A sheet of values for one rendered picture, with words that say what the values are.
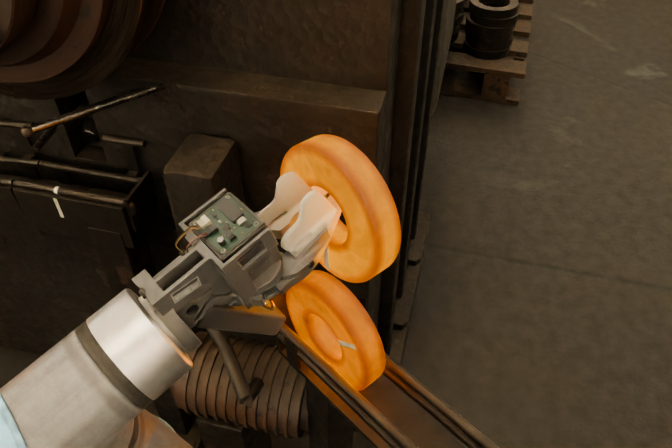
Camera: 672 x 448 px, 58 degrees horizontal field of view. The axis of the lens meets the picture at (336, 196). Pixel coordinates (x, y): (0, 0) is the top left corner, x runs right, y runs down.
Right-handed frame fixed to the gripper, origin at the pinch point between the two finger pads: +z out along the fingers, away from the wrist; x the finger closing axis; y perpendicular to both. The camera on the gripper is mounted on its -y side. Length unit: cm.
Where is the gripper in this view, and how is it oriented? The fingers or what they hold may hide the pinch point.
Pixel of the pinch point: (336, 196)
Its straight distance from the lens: 60.7
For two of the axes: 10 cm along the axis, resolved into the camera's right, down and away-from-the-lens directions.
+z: 7.3, -6.2, 2.9
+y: -2.1, -6.1, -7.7
